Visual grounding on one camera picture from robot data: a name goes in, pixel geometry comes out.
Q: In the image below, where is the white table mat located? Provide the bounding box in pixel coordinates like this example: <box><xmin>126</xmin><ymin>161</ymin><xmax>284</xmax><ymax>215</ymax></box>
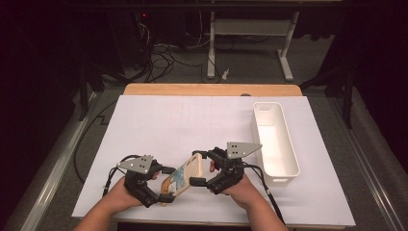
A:
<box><xmin>71</xmin><ymin>94</ymin><xmax>356</xmax><ymax>227</ymax></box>

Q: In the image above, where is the white plastic bin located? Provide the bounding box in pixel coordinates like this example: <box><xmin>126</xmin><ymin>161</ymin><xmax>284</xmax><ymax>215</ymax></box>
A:
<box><xmin>252</xmin><ymin>101</ymin><xmax>302</xmax><ymax>188</ymax></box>

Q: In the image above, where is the white metal frame desk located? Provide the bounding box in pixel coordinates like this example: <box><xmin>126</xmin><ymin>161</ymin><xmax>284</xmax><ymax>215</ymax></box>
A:
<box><xmin>206</xmin><ymin>11</ymin><xmax>300</xmax><ymax>82</ymax></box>

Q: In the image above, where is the hand-held gripper cable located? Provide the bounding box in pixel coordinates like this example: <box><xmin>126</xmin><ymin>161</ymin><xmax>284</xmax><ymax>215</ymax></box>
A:
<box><xmin>101</xmin><ymin>154</ymin><xmax>142</xmax><ymax>197</ymax></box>
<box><xmin>243</xmin><ymin>163</ymin><xmax>287</xmax><ymax>225</ymax></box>

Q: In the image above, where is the black computer tower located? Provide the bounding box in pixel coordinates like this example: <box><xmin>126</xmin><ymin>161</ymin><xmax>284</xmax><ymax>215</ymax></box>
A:
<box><xmin>107</xmin><ymin>9</ymin><xmax>153</xmax><ymax>70</ymax></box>

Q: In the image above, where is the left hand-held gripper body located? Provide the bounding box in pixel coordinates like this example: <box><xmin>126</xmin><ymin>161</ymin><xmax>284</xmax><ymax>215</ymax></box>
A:
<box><xmin>116</xmin><ymin>155</ymin><xmax>164</xmax><ymax>209</ymax></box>

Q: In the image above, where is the black stand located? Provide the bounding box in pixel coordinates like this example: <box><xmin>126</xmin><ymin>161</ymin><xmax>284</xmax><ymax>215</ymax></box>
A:
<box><xmin>299</xmin><ymin>64</ymin><xmax>355</xmax><ymax>130</ymax></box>
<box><xmin>76</xmin><ymin>62</ymin><xmax>126</xmax><ymax>122</ymax></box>

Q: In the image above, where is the small beige packet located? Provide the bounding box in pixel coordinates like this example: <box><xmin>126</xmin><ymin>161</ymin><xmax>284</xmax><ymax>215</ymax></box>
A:
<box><xmin>160</xmin><ymin>152</ymin><xmax>204</xmax><ymax>197</ymax></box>

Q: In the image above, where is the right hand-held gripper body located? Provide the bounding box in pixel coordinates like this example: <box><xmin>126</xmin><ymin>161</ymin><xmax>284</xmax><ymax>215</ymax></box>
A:
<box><xmin>206</xmin><ymin>141</ymin><xmax>263</xmax><ymax>195</ymax></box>

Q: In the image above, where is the right hand-held gripper cable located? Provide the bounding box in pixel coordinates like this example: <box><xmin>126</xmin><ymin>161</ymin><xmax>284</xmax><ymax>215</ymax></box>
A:
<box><xmin>243</xmin><ymin>163</ymin><xmax>287</xmax><ymax>225</ymax></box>

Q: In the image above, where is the aluminium rail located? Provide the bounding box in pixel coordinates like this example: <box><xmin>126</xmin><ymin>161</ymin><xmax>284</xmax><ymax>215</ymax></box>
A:
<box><xmin>18</xmin><ymin>90</ymin><xmax>99</xmax><ymax>231</ymax></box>
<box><xmin>326</xmin><ymin>95</ymin><xmax>408</xmax><ymax>231</ymax></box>

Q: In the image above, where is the black floor cable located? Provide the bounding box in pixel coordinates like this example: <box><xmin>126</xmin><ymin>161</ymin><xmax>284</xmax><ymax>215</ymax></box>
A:
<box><xmin>73</xmin><ymin>99</ymin><xmax>119</xmax><ymax>185</ymax></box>

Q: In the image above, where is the tangle of floor cables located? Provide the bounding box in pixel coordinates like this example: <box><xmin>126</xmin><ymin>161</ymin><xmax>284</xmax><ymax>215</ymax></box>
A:
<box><xmin>138</xmin><ymin>22</ymin><xmax>222</xmax><ymax>85</ymax></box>

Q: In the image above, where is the person's right hand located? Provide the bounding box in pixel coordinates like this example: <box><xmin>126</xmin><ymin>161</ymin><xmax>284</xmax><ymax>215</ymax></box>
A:
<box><xmin>209</xmin><ymin>160</ymin><xmax>268</xmax><ymax>213</ymax></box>

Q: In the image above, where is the left hand-held gripper cable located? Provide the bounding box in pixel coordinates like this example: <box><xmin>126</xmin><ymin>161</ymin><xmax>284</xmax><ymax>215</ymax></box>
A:
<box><xmin>101</xmin><ymin>154</ymin><xmax>142</xmax><ymax>197</ymax></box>

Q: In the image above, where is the person's left hand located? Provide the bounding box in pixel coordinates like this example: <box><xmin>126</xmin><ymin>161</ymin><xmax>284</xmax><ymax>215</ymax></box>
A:
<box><xmin>101</xmin><ymin>171</ymin><xmax>161</xmax><ymax>216</ymax></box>

